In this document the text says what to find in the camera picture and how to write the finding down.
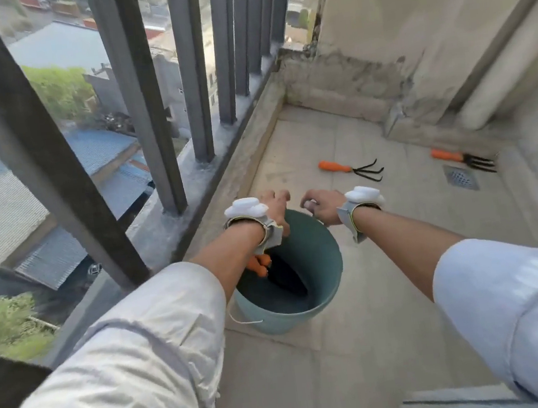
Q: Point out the teal plastic bucket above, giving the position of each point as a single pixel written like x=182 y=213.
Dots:
x=318 y=264

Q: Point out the row of dark railing bars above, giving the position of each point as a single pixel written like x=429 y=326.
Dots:
x=142 y=104

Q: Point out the grey concrete building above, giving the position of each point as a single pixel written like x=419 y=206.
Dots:
x=169 y=91

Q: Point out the square metal floor drain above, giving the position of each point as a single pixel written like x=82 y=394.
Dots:
x=461 y=177

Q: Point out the person's right fingers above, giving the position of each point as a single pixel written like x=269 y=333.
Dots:
x=308 y=203

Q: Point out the blue corrugated roof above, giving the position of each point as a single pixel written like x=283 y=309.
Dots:
x=96 y=151

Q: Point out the white shirt sleeve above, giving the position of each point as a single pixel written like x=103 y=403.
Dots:
x=122 y=366
x=521 y=307

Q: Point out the white wrist tracker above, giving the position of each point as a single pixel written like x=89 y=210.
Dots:
x=246 y=207
x=364 y=195

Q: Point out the person's left hand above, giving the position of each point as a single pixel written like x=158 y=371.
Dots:
x=277 y=208

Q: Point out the person's right forearm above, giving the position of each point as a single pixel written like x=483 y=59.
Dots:
x=404 y=248

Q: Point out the beige drain pipe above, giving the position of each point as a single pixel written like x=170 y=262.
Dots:
x=503 y=79

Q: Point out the person's left fingers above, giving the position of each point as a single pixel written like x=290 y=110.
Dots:
x=275 y=195

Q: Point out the green tree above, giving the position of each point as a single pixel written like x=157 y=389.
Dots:
x=5 y=326
x=59 y=90

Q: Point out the person's right hand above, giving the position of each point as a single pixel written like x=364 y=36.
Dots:
x=327 y=204

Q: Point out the person's left forearm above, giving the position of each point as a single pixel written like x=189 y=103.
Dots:
x=229 y=260

